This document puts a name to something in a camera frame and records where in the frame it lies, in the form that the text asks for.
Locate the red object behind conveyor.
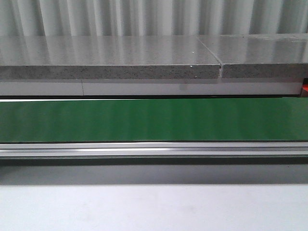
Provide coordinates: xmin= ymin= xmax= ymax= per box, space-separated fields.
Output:
xmin=300 ymin=78 xmax=308 ymax=98

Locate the white curtain backdrop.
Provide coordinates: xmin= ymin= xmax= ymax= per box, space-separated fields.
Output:
xmin=0 ymin=0 xmax=308 ymax=36

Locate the aluminium conveyor side rail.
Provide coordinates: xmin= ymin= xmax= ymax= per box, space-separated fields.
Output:
xmin=0 ymin=141 xmax=308 ymax=158

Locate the green conveyor belt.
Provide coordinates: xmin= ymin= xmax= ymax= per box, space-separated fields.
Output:
xmin=0 ymin=97 xmax=308 ymax=143

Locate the grey stone slab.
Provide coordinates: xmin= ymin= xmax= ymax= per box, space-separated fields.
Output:
xmin=199 ymin=34 xmax=308 ymax=79
xmin=0 ymin=36 xmax=220 ymax=80

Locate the grey stone slab left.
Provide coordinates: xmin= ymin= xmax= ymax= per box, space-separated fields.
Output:
xmin=0 ymin=36 xmax=220 ymax=80

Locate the white panel under slabs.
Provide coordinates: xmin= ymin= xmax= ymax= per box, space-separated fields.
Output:
xmin=0 ymin=78 xmax=303 ymax=97

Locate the grey stone slab right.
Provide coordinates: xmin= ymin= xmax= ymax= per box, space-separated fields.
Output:
xmin=199 ymin=34 xmax=308 ymax=79

